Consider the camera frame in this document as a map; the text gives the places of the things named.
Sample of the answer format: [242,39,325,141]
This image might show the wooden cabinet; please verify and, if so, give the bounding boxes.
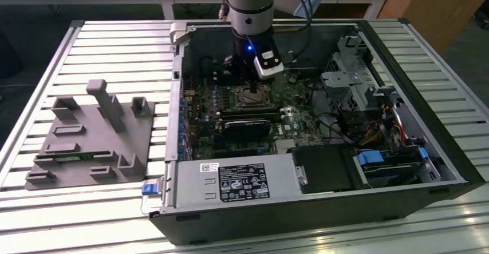
[379,0,489,53]

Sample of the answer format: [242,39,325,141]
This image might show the coloured wire bundle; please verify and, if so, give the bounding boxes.
[363,121,407,149]

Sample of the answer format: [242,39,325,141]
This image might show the black open PC case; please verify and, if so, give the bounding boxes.
[148,18,487,245]

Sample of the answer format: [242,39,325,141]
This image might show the black graphics card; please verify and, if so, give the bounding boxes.
[222,118,270,137]

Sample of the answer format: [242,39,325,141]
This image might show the metal socket cover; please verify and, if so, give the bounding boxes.
[233,85,274,108]

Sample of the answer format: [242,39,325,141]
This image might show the black RAM stick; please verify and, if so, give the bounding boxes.
[221,108,286,120]

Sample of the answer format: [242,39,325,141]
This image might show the silver chipset heatsink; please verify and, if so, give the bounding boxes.
[276,139,296,152]

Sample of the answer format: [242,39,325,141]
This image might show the black internal cable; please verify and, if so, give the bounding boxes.
[317,112,360,146]

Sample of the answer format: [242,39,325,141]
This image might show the blue plastic clip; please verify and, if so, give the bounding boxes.
[141,181,162,195]

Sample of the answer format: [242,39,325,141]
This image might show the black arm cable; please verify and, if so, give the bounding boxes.
[289,0,313,65]

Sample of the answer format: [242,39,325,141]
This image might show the green motherboard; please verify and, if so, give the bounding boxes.
[182,70,337,162]

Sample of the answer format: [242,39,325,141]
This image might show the grey metal drive cage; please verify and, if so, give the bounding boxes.
[319,35,399,112]

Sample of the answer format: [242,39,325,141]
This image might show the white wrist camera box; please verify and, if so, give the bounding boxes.
[253,46,286,80]

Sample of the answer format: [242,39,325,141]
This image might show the green RAM stick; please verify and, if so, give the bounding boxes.
[53,154,95,162]

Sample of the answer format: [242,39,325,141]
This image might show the silver square CPU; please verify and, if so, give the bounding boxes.
[241,90,269,104]

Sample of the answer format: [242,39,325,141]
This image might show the grey parts rack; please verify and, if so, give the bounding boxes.
[23,78,157,191]

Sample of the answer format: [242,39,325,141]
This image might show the grey power supply unit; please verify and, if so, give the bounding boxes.
[168,153,307,209]

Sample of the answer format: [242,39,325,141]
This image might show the blue disk carrier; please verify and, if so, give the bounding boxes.
[353,149,385,168]

